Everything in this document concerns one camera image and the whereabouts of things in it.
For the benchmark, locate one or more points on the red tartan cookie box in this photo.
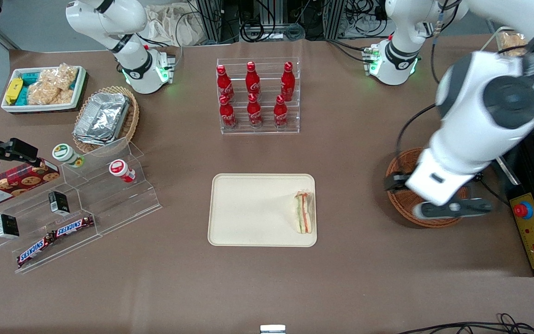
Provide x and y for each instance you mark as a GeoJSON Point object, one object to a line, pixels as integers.
{"type": "Point", "coordinates": [12, 185]}

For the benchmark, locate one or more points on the triangular sandwich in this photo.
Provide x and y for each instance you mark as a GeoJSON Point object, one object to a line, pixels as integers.
{"type": "Point", "coordinates": [304, 213]}

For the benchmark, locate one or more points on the oval tan wicker basket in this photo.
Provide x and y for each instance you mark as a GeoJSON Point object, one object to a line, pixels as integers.
{"type": "Point", "coordinates": [130, 123]}

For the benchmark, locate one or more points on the small black box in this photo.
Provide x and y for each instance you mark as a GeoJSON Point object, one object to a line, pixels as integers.
{"type": "Point", "coordinates": [7, 226]}
{"type": "Point", "coordinates": [58, 203]}

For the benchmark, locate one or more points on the red lid white cup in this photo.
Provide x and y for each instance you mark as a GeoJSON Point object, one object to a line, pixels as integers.
{"type": "Point", "coordinates": [121, 170]}

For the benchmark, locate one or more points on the teal snack packet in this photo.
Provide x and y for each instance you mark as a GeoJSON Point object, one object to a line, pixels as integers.
{"type": "Point", "coordinates": [22, 96]}
{"type": "Point", "coordinates": [29, 78]}

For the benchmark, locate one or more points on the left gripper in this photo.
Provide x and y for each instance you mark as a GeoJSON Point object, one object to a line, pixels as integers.
{"type": "Point", "coordinates": [395, 180]}

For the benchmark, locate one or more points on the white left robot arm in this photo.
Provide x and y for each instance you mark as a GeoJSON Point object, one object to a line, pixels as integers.
{"type": "Point", "coordinates": [480, 102]}

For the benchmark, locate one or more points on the white rectangular bin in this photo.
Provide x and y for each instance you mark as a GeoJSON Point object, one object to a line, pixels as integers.
{"type": "Point", "coordinates": [81, 83]}

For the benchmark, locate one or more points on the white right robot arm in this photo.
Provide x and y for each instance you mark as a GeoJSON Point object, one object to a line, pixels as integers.
{"type": "Point", "coordinates": [128, 28]}

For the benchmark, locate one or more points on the beige rectangular tray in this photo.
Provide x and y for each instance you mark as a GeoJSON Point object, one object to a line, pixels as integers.
{"type": "Point", "coordinates": [248, 211]}

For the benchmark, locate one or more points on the red emergency stop button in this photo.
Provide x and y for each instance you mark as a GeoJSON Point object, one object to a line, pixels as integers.
{"type": "Point", "coordinates": [522, 211]}

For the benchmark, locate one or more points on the black appliance with steel pans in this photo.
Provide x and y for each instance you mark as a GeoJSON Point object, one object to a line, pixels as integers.
{"type": "Point", "coordinates": [529, 162]}

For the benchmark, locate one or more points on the round brown wicker basket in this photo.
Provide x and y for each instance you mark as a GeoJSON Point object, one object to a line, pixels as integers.
{"type": "Point", "coordinates": [401, 208]}

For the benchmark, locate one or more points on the green lid white cup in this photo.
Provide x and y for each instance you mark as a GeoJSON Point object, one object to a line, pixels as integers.
{"type": "Point", "coordinates": [65, 154]}

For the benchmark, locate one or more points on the aluminium foil container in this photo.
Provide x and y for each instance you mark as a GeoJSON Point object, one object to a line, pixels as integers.
{"type": "Point", "coordinates": [102, 118]}

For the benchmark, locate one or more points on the brown Snickers bar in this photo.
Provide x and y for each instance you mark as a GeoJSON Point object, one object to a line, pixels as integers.
{"type": "Point", "coordinates": [35, 250]}
{"type": "Point", "coordinates": [73, 226]}

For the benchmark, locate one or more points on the yellow snack packet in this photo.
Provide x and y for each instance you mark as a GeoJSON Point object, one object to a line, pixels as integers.
{"type": "Point", "coordinates": [13, 91]}

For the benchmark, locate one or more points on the bag of rice crackers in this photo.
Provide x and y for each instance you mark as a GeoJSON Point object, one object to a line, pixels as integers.
{"type": "Point", "coordinates": [51, 88]}

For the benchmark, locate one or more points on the red cola bottle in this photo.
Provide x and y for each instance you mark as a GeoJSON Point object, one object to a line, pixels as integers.
{"type": "Point", "coordinates": [280, 115]}
{"type": "Point", "coordinates": [227, 116]}
{"type": "Point", "coordinates": [254, 113]}
{"type": "Point", "coordinates": [225, 86]}
{"type": "Point", "coordinates": [288, 83]}
{"type": "Point", "coordinates": [252, 81]}

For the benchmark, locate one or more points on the clear acrylic bottle rack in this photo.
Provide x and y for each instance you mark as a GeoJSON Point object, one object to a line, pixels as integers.
{"type": "Point", "coordinates": [267, 131]}

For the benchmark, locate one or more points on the clear bag of crackers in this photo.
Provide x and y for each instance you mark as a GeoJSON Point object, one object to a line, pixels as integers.
{"type": "Point", "coordinates": [511, 41]}

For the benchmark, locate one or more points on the crumpled white cloth bag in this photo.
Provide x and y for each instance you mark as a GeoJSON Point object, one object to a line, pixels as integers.
{"type": "Point", "coordinates": [174, 25]}

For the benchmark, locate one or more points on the clear acrylic stepped shelf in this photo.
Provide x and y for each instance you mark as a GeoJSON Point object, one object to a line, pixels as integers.
{"type": "Point", "coordinates": [104, 204]}

